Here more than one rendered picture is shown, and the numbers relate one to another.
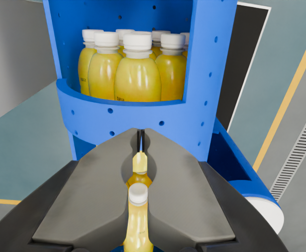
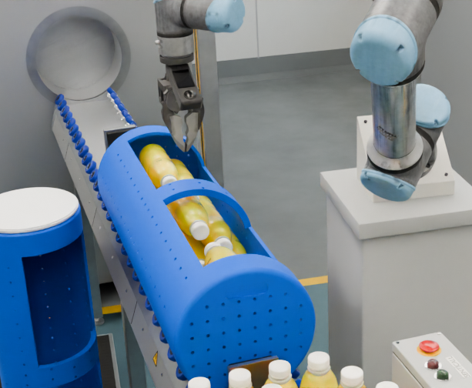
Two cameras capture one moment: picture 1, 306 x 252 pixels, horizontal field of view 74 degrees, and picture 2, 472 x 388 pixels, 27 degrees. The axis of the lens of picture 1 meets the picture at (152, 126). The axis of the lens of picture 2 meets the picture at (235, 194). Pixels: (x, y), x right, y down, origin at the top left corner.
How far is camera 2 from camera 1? 1.98 m
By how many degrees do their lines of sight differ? 41
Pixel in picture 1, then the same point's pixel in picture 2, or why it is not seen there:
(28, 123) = not seen: outside the picture
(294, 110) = not seen: outside the picture
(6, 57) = (343, 296)
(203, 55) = (161, 215)
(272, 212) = not seen: outside the picture
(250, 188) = (28, 242)
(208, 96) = (147, 213)
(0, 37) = (349, 304)
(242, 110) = not seen: outside the picture
